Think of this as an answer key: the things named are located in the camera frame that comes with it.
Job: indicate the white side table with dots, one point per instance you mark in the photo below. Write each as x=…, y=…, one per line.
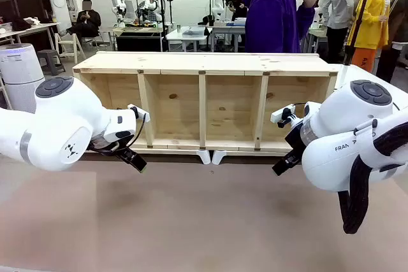
x=376, y=77

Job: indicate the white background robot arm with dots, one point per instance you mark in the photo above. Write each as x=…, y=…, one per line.
x=153, y=7
x=219, y=1
x=118, y=4

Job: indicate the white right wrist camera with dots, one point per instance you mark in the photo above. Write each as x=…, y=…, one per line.
x=282, y=113

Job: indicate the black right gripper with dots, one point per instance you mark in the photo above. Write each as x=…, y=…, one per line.
x=296, y=141

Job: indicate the mannequin in dark jacket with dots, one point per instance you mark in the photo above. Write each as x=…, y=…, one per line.
x=398, y=26

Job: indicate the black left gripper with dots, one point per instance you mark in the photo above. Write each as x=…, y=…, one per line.
x=108, y=145

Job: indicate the white cylindrical air purifier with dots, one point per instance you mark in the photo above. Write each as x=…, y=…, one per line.
x=19, y=74

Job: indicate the person in purple hoodie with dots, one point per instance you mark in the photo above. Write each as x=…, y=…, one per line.
x=271, y=17

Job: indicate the white background table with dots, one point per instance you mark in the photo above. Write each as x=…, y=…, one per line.
x=188, y=34

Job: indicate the black background work table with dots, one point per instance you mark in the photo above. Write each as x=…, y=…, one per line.
x=137, y=39

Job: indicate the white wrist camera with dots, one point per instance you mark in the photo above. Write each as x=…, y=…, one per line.
x=282, y=113
x=140, y=112

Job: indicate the seated person in black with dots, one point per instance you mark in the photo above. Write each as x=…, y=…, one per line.
x=87, y=20

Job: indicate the black tripod stand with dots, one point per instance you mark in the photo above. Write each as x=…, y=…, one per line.
x=162, y=20

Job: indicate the table with dark clothes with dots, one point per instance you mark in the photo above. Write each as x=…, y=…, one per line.
x=28, y=28

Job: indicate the grey plastic stool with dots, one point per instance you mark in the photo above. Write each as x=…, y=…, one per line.
x=51, y=60

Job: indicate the white wooden step stool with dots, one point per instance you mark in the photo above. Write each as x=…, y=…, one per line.
x=68, y=46

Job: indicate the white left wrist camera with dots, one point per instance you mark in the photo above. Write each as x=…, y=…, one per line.
x=140, y=112

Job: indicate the pine wooden compartment shelf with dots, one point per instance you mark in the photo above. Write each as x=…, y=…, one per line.
x=178, y=61

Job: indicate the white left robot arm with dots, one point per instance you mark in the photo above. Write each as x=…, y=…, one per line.
x=63, y=119

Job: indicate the mannequin in grey shirt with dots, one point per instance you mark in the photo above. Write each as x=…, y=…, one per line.
x=339, y=4

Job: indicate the mannequin in yellow jacket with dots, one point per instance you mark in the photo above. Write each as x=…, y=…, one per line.
x=371, y=20

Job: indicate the purple sleeved left forearm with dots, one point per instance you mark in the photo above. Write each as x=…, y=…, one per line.
x=305, y=26

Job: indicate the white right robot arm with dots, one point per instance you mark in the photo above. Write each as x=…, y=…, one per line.
x=344, y=125

